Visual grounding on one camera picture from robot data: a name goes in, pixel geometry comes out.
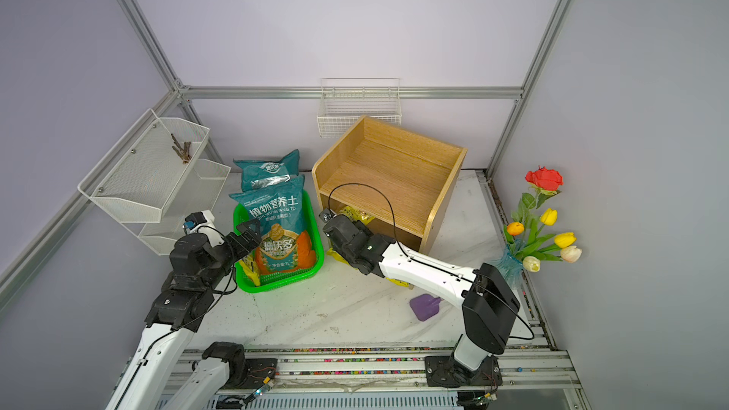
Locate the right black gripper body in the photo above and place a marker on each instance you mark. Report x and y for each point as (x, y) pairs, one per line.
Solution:
(352, 256)

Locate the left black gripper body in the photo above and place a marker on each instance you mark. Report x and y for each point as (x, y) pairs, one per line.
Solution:
(225, 254)

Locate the yellow green fertilizer packet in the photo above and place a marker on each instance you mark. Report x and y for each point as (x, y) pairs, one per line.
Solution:
(357, 215)
(250, 269)

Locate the teal orange soil bag front-facing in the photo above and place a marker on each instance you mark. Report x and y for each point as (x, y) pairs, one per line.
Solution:
(286, 245)

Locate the teal orange soil bag back-facing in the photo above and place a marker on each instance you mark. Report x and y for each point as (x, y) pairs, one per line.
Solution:
(261, 174)

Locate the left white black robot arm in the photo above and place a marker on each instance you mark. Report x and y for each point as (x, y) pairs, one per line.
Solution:
(170, 325)

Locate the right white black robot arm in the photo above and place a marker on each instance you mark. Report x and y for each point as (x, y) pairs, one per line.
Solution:
(488, 306)

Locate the wooden two-tier shelf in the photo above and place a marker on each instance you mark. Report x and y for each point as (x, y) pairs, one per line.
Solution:
(404, 179)

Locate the green plastic basket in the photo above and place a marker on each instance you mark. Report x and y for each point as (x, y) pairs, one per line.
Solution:
(274, 281)

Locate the purple pink toy shovel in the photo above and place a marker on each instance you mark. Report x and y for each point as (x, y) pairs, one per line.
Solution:
(425, 306)

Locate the brown twigs bundle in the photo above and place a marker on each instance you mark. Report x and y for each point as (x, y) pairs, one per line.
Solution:
(182, 149)

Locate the blue glass vase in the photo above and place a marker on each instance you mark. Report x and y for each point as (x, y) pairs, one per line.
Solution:
(510, 268)

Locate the artificial flower bouquet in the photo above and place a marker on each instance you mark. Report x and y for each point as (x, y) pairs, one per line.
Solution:
(528, 242)

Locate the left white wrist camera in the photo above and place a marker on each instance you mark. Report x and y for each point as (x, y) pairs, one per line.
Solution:
(193, 222)

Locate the white mesh wall rack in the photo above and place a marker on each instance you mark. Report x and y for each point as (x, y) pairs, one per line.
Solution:
(144, 186)

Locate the white wire wall basket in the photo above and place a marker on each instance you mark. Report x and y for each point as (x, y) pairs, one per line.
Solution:
(344, 100)

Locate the metal base rail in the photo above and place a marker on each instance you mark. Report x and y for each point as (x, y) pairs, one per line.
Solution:
(404, 378)

